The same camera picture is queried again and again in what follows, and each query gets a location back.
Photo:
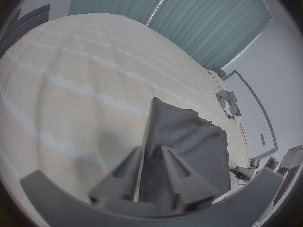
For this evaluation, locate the bed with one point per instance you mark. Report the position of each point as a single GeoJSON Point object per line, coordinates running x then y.
{"type": "Point", "coordinates": [82, 79]}

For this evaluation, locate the grey bedside table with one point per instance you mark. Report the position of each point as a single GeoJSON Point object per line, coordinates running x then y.
{"type": "Point", "coordinates": [219, 71]}

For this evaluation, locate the blue-green curtain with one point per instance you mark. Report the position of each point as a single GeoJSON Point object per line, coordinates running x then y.
{"type": "Point", "coordinates": [113, 1]}
{"type": "Point", "coordinates": [208, 27]}

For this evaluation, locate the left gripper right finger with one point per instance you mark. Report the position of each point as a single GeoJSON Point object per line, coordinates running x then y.
{"type": "Point", "coordinates": [182, 181]}

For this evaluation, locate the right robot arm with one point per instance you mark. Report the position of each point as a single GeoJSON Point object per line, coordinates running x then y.
{"type": "Point", "coordinates": [293, 155]}

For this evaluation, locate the black T-shirt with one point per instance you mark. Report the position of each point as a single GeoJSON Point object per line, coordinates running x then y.
{"type": "Point", "coordinates": [189, 145]}

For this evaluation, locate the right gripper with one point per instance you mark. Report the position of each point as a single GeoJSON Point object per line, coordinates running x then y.
{"type": "Point", "coordinates": [246, 172]}

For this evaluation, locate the white printed pillow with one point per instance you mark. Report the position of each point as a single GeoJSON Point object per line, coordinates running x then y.
{"type": "Point", "coordinates": [216, 79]}

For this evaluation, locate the pile of clothes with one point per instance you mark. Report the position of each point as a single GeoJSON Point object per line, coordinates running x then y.
{"type": "Point", "coordinates": [228, 100]}

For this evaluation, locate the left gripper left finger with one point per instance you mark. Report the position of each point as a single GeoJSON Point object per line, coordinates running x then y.
{"type": "Point", "coordinates": [123, 178]}

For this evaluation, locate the black chest of drawers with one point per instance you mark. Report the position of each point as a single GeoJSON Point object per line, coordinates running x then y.
{"type": "Point", "coordinates": [28, 20]}

